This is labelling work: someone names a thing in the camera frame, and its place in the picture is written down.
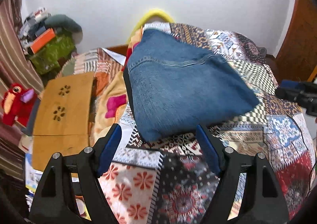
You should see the blue denim jacket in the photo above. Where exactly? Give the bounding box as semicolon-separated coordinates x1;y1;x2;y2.
124;29;259;142

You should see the yellow curved headboard pad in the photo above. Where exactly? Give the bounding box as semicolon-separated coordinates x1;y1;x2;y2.
126;8;175;44

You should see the red plush toy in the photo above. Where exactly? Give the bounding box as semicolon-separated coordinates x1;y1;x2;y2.
1;83;38;127

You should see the grey green cushion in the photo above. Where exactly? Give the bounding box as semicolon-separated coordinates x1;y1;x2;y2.
44;14;82;33

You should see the striped red beige curtain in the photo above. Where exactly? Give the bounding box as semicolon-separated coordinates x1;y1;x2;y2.
1;0;44;181

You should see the wooden lap desk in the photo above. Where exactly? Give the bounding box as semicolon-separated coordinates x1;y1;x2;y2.
32;72;94;171

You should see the brown wooden door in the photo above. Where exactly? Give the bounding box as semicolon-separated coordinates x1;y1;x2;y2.
276;0;317;82

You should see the orange box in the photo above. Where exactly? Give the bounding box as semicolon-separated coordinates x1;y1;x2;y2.
31;28;56;54

